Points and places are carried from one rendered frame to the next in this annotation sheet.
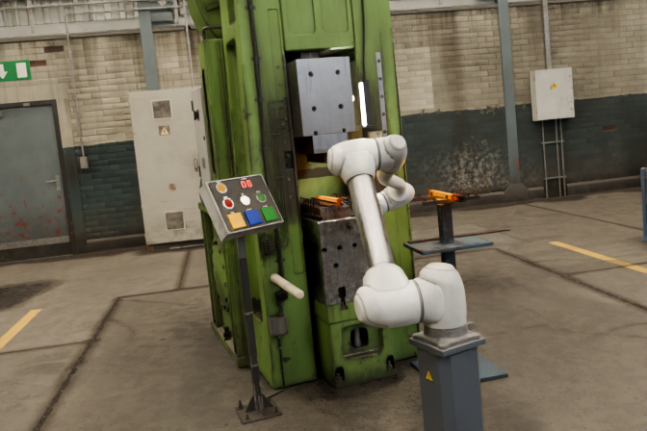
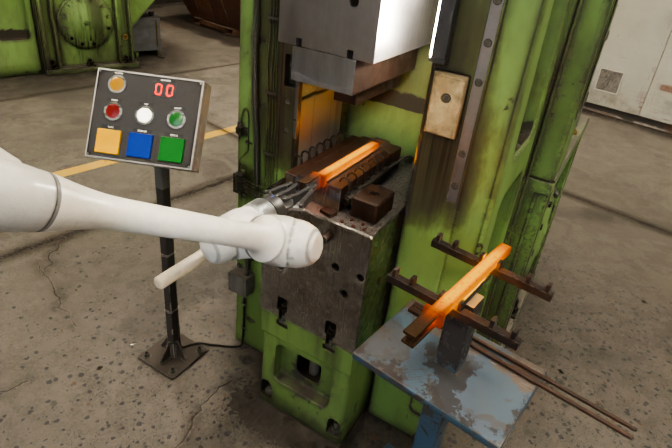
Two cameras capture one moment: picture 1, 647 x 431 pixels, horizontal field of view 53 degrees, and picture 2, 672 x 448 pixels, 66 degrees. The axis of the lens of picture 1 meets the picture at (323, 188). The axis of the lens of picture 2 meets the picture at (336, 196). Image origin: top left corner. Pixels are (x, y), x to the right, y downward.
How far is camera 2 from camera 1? 281 cm
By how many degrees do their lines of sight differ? 50
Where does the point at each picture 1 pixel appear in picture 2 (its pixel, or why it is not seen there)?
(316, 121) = (303, 19)
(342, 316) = (278, 332)
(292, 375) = (254, 339)
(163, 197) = not seen: hidden behind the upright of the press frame
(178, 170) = not seen: hidden behind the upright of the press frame
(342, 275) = (286, 284)
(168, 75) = not seen: outside the picture
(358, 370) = (289, 402)
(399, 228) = (449, 266)
